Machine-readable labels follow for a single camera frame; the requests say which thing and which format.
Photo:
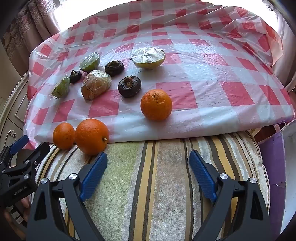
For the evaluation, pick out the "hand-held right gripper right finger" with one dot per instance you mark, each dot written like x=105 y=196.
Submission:
x=203 y=176

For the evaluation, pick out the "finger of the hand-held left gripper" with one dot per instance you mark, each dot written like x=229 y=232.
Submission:
x=39 y=151
x=19 y=143

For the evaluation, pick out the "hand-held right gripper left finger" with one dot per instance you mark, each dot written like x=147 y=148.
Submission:
x=93 y=176

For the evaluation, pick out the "small orange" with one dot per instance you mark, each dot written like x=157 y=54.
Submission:
x=64 y=135

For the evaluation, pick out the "large orange with stem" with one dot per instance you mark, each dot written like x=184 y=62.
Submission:
x=91 y=136

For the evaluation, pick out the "purple cardboard box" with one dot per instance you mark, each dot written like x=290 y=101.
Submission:
x=275 y=162

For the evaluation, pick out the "round orange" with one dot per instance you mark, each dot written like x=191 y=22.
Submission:
x=156 y=105

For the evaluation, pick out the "large dark water chestnut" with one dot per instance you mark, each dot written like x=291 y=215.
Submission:
x=129 y=86

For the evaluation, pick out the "plastic-wrapped lime half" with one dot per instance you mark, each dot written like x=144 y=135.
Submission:
x=89 y=62

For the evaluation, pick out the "plastic-wrapped half apple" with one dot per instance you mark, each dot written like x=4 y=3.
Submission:
x=149 y=58

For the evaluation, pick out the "person's left hand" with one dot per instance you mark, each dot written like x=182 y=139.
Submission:
x=24 y=204

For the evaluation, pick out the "cream carved cabinet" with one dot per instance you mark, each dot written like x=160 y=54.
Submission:
x=11 y=120

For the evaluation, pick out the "striped towel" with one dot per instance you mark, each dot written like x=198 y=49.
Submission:
x=161 y=185

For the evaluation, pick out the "plastic-wrapped green fruit wedge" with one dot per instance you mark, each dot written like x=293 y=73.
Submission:
x=61 y=88

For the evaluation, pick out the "small dark water chestnut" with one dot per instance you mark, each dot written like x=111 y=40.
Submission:
x=75 y=76

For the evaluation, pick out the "red checkered plastic tablecloth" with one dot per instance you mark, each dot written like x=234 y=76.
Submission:
x=196 y=92

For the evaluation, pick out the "plastic-wrapped brown-green fruit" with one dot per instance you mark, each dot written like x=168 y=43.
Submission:
x=96 y=84

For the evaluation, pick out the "medium dark water chestnut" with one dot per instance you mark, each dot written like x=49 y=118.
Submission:
x=114 y=67

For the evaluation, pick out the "pink patterned lace curtain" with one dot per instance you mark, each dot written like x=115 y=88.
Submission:
x=30 y=25

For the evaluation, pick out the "mauve curtain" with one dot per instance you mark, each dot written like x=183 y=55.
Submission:
x=286 y=46

